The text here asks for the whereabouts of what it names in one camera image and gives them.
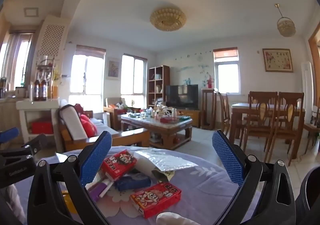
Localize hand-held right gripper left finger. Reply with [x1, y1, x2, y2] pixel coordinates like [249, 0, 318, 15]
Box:
[27, 130, 113, 225]

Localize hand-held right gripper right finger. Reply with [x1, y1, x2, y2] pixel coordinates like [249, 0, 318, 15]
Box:
[212, 129, 297, 225]

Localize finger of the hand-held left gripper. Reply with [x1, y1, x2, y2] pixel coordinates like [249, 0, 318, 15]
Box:
[21, 133, 48, 153]
[0, 127, 20, 145]

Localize red snack box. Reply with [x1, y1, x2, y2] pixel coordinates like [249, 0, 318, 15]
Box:
[100, 149, 138, 181]
[129, 182, 182, 218]

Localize purple white tube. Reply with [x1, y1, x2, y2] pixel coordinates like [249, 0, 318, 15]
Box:
[87, 179, 114, 202]

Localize blue packet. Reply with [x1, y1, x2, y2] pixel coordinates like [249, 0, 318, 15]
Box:
[114, 174, 152, 192]

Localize white tissue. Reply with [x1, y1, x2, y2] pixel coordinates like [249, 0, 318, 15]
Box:
[156, 212, 198, 225]

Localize black trash bin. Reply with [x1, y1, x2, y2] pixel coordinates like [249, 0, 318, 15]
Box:
[295, 165, 320, 215]

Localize person's left hand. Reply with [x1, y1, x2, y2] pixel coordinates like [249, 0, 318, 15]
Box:
[5, 185, 28, 225]

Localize red cushion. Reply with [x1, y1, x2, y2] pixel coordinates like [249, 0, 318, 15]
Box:
[79, 113, 98, 138]

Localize white shelf unit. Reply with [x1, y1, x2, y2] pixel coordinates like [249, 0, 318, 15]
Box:
[16, 98, 62, 151]

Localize floral purple tablecloth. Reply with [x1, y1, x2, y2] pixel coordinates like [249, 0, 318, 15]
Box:
[10, 146, 263, 225]

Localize wooden armchair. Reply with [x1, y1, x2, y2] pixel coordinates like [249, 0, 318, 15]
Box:
[103, 97, 130, 130]

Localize steel thermos jug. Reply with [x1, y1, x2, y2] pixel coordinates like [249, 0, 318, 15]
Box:
[0, 77, 8, 98]

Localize wooden dining table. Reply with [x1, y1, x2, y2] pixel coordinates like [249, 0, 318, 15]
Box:
[229, 102, 306, 145]

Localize wooden dining chair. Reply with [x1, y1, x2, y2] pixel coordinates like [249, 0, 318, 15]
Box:
[243, 91, 278, 160]
[303, 105, 320, 155]
[216, 91, 234, 138]
[271, 92, 305, 166]

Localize brown beer bottle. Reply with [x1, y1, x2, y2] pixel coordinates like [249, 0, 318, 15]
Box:
[40, 73, 48, 101]
[34, 73, 42, 101]

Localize wooden television cabinet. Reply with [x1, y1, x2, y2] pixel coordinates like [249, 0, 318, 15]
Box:
[172, 108, 202, 128]

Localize tall wooden stand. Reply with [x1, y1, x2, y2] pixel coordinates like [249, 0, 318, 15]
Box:
[201, 88, 218, 130]

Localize wooden coffee table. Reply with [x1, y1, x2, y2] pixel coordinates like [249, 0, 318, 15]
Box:
[120, 113, 193, 150]

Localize black television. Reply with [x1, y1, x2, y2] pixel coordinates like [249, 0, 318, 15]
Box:
[165, 84, 199, 110]

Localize balcony window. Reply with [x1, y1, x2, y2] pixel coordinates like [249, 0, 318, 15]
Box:
[0, 31, 34, 90]

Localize clutter of small items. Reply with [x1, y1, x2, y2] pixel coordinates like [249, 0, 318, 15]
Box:
[125, 105, 190, 124]

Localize window with roller blind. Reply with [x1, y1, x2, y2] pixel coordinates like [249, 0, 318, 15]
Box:
[121, 53, 148, 102]
[70, 45, 107, 101]
[213, 47, 241, 94]

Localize small framed picture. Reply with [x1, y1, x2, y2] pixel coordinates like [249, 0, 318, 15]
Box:
[105, 58, 122, 80]

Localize wooden bookshelf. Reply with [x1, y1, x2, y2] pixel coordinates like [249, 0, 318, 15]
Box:
[147, 65, 171, 108]

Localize white lattice panel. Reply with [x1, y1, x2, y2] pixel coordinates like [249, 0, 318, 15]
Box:
[32, 16, 70, 83]

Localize large framed picture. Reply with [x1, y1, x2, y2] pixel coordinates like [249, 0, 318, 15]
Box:
[262, 48, 294, 73]

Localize gold pendant lamp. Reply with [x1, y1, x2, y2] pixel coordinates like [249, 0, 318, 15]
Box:
[274, 3, 297, 37]

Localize gold ceiling lamp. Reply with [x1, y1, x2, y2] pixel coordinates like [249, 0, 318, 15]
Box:
[149, 8, 187, 31]

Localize wire glass rack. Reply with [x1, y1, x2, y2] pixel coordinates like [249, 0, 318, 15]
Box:
[35, 55, 56, 75]

